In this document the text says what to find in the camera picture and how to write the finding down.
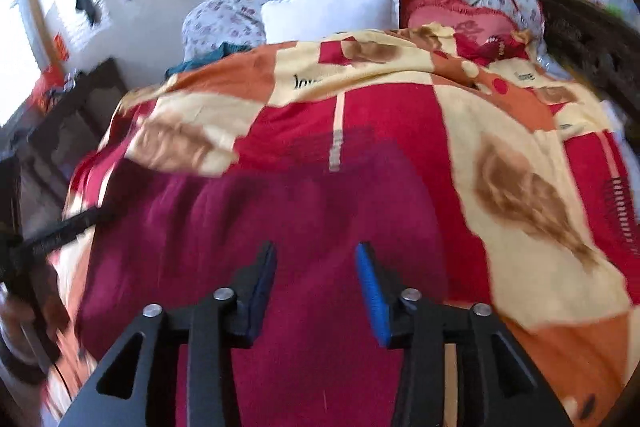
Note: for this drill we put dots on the teal cloth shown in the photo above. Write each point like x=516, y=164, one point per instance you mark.
x=210, y=57

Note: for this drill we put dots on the printed red orange blanket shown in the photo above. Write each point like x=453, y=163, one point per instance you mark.
x=500, y=117

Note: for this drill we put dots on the dark wooden side cabinet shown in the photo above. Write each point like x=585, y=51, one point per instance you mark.
x=75, y=122

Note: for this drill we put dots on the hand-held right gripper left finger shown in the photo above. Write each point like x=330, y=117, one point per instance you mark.
x=262, y=287

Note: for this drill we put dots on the red wall paper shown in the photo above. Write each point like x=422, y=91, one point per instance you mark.
x=61, y=46

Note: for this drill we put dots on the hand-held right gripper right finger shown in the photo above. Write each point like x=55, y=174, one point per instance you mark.
x=372, y=292

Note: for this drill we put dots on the white pillow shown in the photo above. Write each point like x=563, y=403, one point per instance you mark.
x=325, y=12

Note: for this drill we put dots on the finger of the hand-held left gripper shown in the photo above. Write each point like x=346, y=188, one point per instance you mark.
x=60, y=232

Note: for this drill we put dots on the maroon fleece garment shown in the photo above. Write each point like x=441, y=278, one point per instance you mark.
x=310, y=217

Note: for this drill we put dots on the black hanging item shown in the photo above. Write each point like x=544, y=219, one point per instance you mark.
x=87, y=2

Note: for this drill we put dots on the red heart-shaped pillow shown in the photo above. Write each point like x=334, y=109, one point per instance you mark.
x=450, y=14

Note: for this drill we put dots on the carved dark wooden cabinet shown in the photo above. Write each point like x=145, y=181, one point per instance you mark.
x=575, y=32

